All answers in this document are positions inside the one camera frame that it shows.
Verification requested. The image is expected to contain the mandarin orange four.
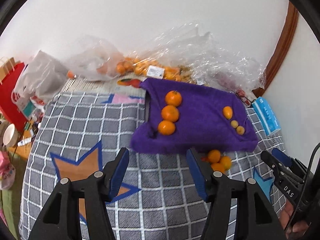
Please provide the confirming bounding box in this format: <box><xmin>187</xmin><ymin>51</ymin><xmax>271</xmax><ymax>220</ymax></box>
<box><xmin>211</xmin><ymin>163</ymin><xmax>226</xmax><ymax>173</ymax></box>

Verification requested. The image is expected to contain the large orange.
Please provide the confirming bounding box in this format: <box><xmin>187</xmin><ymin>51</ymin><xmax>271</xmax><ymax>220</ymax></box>
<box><xmin>207</xmin><ymin>150</ymin><xmax>221</xmax><ymax>164</ymax></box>

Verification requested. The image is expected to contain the round yellow-orange citrus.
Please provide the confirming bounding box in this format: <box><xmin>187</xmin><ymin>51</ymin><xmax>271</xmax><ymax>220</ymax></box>
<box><xmin>220</xmin><ymin>155</ymin><xmax>232</xmax><ymax>171</ymax></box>

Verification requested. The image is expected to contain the mandarin orange three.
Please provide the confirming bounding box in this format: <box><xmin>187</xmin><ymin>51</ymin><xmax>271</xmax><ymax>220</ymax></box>
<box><xmin>157</xmin><ymin>120</ymin><xmax>176</xmax><ymax>135</ymax></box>

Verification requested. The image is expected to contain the small yellow fruit two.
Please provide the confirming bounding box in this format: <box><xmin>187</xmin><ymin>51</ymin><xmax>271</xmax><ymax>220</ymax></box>
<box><xmin>236</xmin><ymin>126</ymin><xmax>245</xmax><ymax>135</ymax></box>

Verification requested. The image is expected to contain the small yellow fruit one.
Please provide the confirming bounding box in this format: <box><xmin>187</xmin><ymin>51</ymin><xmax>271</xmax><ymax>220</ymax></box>
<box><xmin>231</xmin><ymin>120</ymin><xmax>239</xmax><ymax>129</ymax></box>

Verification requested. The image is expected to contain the mandarin orange two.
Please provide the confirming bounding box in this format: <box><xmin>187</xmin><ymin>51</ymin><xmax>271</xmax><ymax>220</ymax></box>
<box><xmin>161</xmin><ymin>105</ymin><xmax>180</xmax><ymax>122</ymax></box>

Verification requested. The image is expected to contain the oval kumquat orange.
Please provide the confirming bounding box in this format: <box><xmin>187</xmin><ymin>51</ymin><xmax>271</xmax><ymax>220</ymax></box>
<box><xmin>222</xmin><ymin>106</ymin><xmax>233</xmax><ymax>120</ymax></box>

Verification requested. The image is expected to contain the mandarin orange one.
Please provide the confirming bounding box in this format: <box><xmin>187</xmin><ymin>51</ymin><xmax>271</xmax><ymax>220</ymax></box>
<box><xmin>165</xmin><ymin>90</ymin><xmax>182</xmax><ymax>107</ymax></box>

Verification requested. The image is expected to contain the person's right hand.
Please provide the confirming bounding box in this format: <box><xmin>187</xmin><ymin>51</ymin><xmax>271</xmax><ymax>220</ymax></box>
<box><xmin>278</xmin><ymin>202</ymin><xmax>312</xmax><ymax>239</ymax></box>

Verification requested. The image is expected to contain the grey checkered blanket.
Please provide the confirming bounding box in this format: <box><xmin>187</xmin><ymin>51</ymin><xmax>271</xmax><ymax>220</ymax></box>
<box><xmin>18</xmin><ymin>90</ymin><xmax>287</xmax><ymax>240</ymax></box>

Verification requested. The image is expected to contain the purple towel covered tray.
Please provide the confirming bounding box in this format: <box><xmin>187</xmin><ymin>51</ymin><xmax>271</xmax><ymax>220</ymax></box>
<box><xmin>130</xmin><ymin>78</ymin><xmax>258</xmax><ymax>154</ymax></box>

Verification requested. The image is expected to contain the blue tissue pack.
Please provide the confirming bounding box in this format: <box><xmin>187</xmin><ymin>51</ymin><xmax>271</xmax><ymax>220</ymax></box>
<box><xmin>252</xmin><ymin>97</ymin><xmax>281</xmax><ymax>136</ymax></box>

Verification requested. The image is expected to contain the bag of red cherry tomatoes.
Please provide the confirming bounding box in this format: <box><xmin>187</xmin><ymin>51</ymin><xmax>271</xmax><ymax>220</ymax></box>
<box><xmin>219</xmin><ymin>77</ymin><xmax>252</xmax><ymax>107</ymax></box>

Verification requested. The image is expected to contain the wooden bedside table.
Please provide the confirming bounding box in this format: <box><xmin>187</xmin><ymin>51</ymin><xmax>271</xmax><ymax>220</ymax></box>
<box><xmin>7</xmin><ymin>131</ymin><xmax>33</xmax><ymax>160</ymax></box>

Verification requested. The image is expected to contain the pink patterned pillow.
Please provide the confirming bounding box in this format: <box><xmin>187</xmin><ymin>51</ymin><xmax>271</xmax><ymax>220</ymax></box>
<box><xmin>0</xmin><ymin>152</ymin><xmax>16</xmax><ymax>190</ymax></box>

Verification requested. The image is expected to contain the small clear bag of oranges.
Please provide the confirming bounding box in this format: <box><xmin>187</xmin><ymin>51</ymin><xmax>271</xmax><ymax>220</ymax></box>
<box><xmin>63</xmin><ymin>35</ymin><xmax>124</xmax><ymax>81</ymax></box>

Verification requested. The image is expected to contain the large crumpled clear plastic bag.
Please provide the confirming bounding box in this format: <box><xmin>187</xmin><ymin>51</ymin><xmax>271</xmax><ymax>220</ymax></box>
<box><xmin>135</xmin><ymin>23</ymin><xmax>266</xmax><ymax>93</ymax></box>

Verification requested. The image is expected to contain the white plastic shopping bag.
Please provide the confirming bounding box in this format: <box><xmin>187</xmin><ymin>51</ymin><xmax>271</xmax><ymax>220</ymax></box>
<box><xmin>11</xmin><ymin>51</ymin><xmax>68</xmax><ymax>111</ymax></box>

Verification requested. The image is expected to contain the red paper gift bag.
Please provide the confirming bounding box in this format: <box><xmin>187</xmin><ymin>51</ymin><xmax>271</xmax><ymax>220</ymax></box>
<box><xmin>0</xmin><ymin>57</ymin><xmax>27</xmax><ymax>132</ymax></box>

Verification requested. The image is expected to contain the black cable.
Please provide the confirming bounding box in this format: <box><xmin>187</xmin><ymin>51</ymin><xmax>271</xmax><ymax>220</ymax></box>
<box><xmin>283</xmin><ymin>142</ymin><xmax>320</xmax><ymax>230</ymax></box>

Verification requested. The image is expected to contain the brown wooden door frame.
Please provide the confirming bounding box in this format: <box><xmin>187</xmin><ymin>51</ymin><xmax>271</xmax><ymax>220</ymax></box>
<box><xmin>253</xmin><ymin>2</ymin><xmax>299</xmax><ymax>97</ymax></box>

